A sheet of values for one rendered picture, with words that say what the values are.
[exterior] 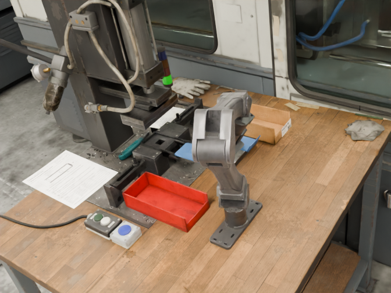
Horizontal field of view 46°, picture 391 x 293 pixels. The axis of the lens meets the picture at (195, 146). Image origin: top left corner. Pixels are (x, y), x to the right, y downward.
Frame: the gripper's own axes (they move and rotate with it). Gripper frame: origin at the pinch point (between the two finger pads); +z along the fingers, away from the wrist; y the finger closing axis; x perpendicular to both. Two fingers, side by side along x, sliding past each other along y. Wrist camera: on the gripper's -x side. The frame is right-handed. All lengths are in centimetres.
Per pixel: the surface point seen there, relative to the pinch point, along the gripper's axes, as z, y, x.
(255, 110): 6.8, 2.3, -36.5
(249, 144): 5.5, -4.7, -18.9
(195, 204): 9.4, -4.6, 13.0
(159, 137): 15.0, 21.7, -3.6
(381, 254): 50, -79, -60
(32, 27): 100, 159, -79
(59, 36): -3, 65, 4
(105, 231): 16.9, 11.0, 36.1
